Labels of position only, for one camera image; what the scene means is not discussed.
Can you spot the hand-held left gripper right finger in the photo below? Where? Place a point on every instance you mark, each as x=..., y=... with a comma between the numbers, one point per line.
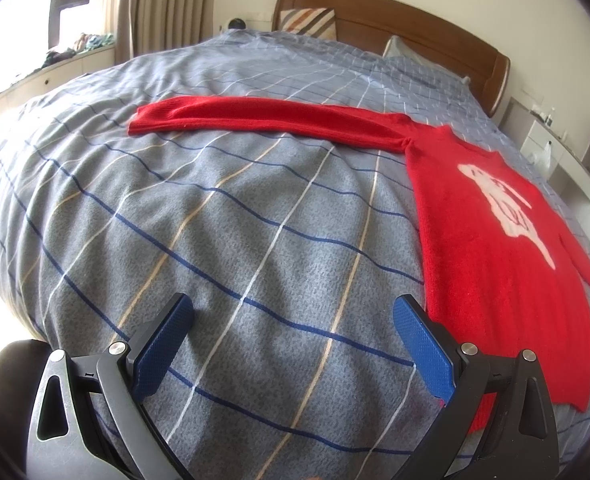
x=425, y=347

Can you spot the clear glass bottle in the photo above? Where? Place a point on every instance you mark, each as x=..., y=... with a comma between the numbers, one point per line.
x=550, y=117

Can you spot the blue checked pillow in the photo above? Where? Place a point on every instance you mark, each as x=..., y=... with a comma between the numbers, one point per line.
x=415, y=62

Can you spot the pile of clothes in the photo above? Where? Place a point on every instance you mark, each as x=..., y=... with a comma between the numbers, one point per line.
x=92, y=41

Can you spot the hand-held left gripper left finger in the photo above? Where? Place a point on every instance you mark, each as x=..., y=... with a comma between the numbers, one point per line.
x=162, y=347

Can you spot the white window bench cabinet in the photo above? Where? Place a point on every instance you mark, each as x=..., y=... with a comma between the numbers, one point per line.
x=50, y=77

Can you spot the blue checked duvet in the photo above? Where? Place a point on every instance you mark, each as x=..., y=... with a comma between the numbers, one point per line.
x=225, y=210

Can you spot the white desk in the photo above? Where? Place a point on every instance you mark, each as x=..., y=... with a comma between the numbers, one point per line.
x=535, y=142

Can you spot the wooden headboard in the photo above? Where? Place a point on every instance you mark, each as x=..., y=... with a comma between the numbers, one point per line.
x=400, y=20

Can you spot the small round bedside device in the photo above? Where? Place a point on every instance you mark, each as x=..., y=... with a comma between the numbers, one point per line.
x=236, y=23

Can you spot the striped cushion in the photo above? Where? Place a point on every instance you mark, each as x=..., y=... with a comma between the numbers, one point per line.
x=307, y=22

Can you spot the window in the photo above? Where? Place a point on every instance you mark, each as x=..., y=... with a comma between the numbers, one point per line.
x=25, y=35

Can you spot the white plastic bag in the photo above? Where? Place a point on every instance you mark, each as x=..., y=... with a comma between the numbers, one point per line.
x=545, y=157

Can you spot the beige curtain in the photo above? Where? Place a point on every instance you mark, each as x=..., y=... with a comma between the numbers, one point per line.
x=170, y=5

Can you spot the red knitted sweater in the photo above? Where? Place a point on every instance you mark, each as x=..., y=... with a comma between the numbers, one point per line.
x=475, y=240

